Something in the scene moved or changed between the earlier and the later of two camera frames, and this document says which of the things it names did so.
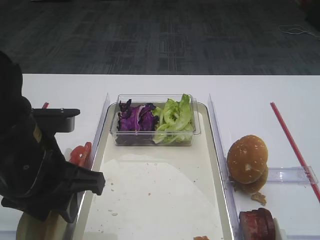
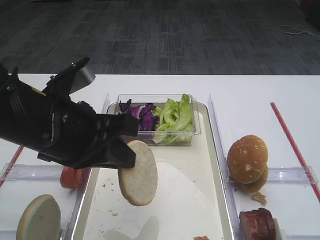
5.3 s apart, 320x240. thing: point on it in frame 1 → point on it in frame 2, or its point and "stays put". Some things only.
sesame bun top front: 247,159 stays put
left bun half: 29,228 stays put
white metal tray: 157,192 stays put
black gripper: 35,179 → 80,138
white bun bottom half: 56,226 → 138,184
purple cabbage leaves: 136,118 stays put
